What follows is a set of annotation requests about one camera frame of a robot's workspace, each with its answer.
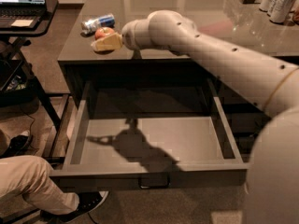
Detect open grey top drawer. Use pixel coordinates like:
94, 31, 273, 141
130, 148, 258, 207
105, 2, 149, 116
51, 80, 248, 192

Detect black white sneaker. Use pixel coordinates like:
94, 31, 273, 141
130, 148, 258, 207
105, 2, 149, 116
40, 191, 109, 223

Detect white can front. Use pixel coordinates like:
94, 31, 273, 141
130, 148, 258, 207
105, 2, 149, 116
270, 0, 296, 23

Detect person's leg in khaki trousers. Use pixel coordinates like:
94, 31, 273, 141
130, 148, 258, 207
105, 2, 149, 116
0, 155, 79, 215

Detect open laptop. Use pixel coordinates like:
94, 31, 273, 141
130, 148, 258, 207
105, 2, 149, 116
0, 0, 47, 31

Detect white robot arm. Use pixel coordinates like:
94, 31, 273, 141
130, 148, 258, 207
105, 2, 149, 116
120, 10, 299, 224

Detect black laptop stand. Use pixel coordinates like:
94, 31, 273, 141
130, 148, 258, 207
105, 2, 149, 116
0, 0, 70, 161

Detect grey counter cabinet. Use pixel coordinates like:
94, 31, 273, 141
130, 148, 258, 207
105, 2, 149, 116
58, 0, 299, 154

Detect metal drawer handle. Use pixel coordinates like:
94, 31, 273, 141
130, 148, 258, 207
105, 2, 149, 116
138, 177, 170, 189

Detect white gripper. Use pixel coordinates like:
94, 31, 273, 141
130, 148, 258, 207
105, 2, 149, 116
92, 19, 153, 51

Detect red apple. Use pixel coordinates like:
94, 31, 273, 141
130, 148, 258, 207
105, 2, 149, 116
94, 27, 115, 40

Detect silver blue energy drink can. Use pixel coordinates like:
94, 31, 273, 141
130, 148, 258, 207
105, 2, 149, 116
81, 14, 115, 35

